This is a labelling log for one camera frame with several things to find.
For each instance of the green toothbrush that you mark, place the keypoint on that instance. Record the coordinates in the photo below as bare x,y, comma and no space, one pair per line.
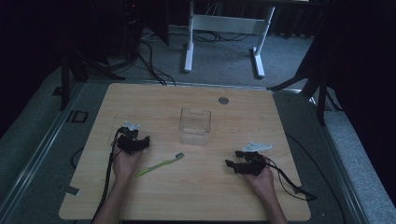
158,165

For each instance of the grey round table grommet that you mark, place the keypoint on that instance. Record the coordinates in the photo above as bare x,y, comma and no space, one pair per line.
223,100

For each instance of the white desk frame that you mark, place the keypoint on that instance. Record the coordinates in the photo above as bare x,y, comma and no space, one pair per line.
229,24

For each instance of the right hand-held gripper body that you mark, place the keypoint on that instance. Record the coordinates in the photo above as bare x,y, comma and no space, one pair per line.
253,166

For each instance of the person's right hand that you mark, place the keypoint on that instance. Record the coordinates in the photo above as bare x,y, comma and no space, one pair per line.
264,183

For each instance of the black tripod stand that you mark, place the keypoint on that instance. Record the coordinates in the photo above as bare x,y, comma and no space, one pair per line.
65,77
322,87

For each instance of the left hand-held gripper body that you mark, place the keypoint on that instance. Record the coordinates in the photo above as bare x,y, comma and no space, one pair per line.
130,146

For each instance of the clear plastic container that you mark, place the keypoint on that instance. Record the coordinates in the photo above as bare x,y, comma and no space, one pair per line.
195,127

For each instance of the grey tape piece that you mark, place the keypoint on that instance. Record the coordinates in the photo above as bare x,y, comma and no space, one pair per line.
71,190

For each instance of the person's left hand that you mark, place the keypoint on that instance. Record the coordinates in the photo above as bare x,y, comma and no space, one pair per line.
124,166

